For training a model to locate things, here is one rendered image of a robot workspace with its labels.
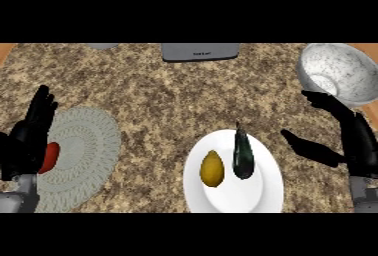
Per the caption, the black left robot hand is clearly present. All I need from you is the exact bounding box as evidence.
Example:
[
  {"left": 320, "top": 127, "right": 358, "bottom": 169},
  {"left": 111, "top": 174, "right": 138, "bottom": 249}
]
[{"left": 0, "top": 84, "right": 61, "bottom": 182}]

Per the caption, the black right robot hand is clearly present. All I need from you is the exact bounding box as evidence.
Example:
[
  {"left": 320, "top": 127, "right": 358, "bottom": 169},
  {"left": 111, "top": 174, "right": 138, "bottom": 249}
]
[{"left": 280, "top": 90, "right": 378, "bottom": 179}]

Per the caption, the white speckled bowl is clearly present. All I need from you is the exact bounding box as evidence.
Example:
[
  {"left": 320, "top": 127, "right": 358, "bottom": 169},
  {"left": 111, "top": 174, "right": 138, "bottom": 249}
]
[{"left": 296, "top": 43, "right": 378, "bottom": 108}]

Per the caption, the white round plate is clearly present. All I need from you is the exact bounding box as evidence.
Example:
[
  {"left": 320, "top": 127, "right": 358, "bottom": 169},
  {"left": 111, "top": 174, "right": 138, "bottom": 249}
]
[{"left": 182, "top": 129, "right": 286, "bottom": 214}]

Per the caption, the yellow lemon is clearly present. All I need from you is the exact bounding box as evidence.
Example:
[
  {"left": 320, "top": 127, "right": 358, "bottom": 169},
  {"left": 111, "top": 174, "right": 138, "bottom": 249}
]
[{"left": 200, "top": 149, "right": 227, "bottom": 188}]

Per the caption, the red fruit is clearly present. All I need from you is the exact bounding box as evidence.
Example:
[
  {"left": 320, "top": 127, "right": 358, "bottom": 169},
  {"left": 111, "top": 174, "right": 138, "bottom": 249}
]
[{"left": 38, "top": 141, "right": 63, "bottom": 175}]

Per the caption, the pale woven round placemat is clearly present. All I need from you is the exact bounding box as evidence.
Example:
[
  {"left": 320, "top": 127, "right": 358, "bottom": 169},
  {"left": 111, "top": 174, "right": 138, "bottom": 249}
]
[{"left": 35, "top": 106, "right": 123, "bottom": 214}]

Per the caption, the dark green zucchini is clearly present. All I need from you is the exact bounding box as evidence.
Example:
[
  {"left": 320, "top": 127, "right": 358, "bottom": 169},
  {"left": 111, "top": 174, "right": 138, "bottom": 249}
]
[{"left": 233, "top": 121, "right": 256, "bottom": 181}]

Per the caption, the grey rounded object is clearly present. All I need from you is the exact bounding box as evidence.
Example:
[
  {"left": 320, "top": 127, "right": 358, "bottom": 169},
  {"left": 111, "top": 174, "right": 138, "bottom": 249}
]
[{"left": 86, "top": 43, "right": 122, "bottom": 51}]

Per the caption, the grey flat appliance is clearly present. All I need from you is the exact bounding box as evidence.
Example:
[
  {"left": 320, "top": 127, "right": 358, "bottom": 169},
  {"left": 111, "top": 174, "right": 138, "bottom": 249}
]
[{"left": 162, "top": 43, "right": 243, "bottom": 63}]

